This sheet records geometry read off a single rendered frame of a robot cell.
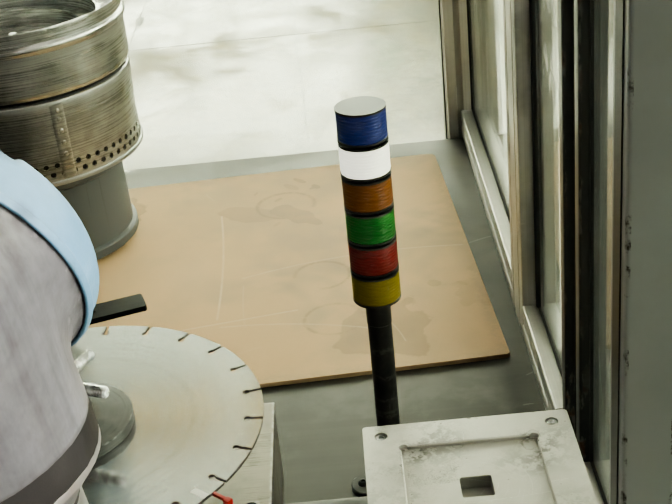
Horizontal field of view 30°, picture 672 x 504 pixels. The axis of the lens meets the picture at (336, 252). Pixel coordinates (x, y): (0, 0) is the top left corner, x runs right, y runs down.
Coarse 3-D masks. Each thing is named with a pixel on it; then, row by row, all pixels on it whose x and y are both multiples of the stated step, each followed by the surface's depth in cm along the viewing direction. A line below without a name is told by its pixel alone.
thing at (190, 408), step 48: (96, 336) 119; (144, 336) 118; (192, 336) 117; (144, 384) 110; (192, 384) 110; (240, 384) 109; (144, 432) 104; (192, 432) 103; (240, 432) 103; (96, 480) 99; (144, 480) 98; (192, 480) 98
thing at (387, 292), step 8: (352, 280) 115; (360, 280) 114; (368, 280) 113; (376, 280) 113; (384, 280) 113; (392, 280) 114; (352, 288) 116; (360, 288) 114; (368, 288) 114; (376, 288) 114; (384, 288) 114; (392, 288) 114; (400, 288) 116; (360, 296) 115; (368, 296) 114; (376, 296) 114; (384, 296) 114; (392, 296) 115; (400, 296) 116; (360, 304) 115; (368, 304) 115; (376, 304) 115; (384, 304) 115; (392, 304) 115
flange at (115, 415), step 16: (96, 384) 110; (96, 400) 107; (112, 400) 107; (128, 400) 107; (96, 416) 105; (112, 416) 105; (128, 416) 105; (112, 432) 103; (128, 432) 104; (112, 448) 102
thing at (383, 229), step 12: (348, 216) 111; (360, 216) 111; (372, 216) 110; (384, 216) 111; (348, 228) 112; (360, 228) 111; (372, 228) 111; (384, 228) 111; (348, 240) 113; (360, 240) 112; (372, 240) 111; (384, 240) 112
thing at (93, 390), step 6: (84, 354) 106; (90, 354) 107; (78, 360) 106; (84, 360) 106; (90, 360) 107; (78, 366) 105; (84, 366) 106; (84, 384) 102; (90, 384) 102; (90, 390) 102; (96, 390) 101; (102, 390) 101; (108, 390) 102; (96, 396) 102; (102, 396) 101
